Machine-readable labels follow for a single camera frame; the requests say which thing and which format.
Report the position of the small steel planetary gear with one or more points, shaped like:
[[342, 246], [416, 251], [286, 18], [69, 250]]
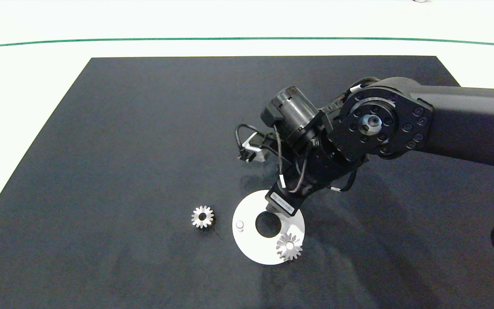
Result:
[[295, 249], [197, 218]]

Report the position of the round white plate with pins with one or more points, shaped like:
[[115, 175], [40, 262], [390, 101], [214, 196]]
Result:
[[251, 245]]

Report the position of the thin green tape line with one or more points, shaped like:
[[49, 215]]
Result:
[[247, 39]]

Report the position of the dark rectangular mat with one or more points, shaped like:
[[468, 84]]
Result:
[[122, 150]]

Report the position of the boxy wrist camera shiny side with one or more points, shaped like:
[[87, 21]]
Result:
[[256, 150]]

